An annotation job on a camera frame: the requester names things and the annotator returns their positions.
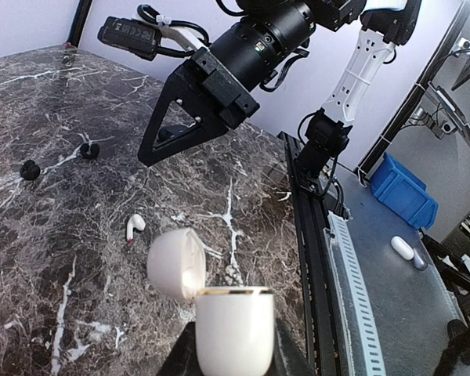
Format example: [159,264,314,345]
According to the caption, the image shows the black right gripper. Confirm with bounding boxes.
[138,48,259,167]

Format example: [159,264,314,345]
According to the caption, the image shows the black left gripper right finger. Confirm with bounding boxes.
[273,318,313,376]

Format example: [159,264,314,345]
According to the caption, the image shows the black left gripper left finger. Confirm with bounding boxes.
[157,323,198,376]

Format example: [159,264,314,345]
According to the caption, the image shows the white earbud charging case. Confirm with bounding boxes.
[146,228,275,375]

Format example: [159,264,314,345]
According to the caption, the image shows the white case outside table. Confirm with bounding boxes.
[390,236,414,261]

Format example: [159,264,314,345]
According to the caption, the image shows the grey case outside table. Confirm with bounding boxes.
[412,248,428,271]

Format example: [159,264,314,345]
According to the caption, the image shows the small black earbud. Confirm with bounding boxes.
[80,143,100,160]
[20,160,41,181]

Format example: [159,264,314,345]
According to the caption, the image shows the blue plastic storage bin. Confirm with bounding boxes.
[370,153,439,230]

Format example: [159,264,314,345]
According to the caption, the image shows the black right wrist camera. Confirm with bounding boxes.
[97,16,161,61]

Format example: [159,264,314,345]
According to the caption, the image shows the white slotted cable duct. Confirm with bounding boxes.
[324,211,386,375]

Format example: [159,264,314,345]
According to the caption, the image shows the black front table rail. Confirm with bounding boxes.
[278,132,347,375]

